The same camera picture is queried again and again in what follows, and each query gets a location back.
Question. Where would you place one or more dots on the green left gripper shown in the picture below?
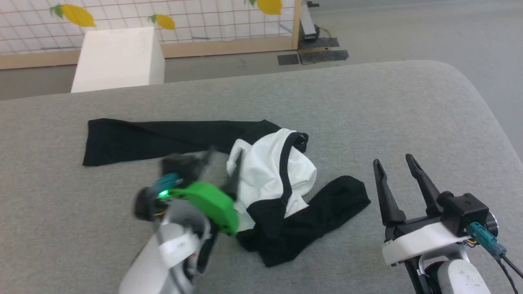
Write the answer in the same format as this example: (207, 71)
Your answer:
(212, 204)

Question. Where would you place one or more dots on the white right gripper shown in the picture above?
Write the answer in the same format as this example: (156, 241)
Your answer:
(421, 243)

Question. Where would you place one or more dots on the black and white shirt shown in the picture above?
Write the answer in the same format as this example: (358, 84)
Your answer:
(265, 171)

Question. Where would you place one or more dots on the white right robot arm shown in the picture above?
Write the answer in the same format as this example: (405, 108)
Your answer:
(457, 277)

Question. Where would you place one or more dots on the grey fabric sofa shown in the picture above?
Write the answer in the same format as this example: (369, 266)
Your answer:
(367, 122)

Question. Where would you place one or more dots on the small black floor mat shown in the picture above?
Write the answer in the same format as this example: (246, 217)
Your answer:
(288, 59)

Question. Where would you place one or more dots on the wooden framed grid partition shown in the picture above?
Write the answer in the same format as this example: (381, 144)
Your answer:
(204, 24)

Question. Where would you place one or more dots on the white box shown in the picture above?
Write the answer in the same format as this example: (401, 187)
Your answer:
(118, 61)

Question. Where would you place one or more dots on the long black floor mat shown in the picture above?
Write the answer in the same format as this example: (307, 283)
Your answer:
(322, 57)

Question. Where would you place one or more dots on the yellow lemon decoration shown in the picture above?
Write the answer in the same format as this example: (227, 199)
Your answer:
(77, 15)
(269, 6)
(165, 22)

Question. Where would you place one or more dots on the black mat under stand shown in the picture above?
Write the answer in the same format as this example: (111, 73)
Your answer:
(322, 43)

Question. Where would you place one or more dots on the metal stand base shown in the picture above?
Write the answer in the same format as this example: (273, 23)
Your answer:
(308, 24)

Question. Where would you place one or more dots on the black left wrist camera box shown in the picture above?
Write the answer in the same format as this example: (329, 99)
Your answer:
(182, 165)

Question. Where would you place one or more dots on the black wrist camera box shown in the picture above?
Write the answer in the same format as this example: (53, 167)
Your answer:
(466, 210)
(182, 165)

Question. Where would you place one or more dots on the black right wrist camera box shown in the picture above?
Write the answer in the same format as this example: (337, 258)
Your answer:
(466, 210)

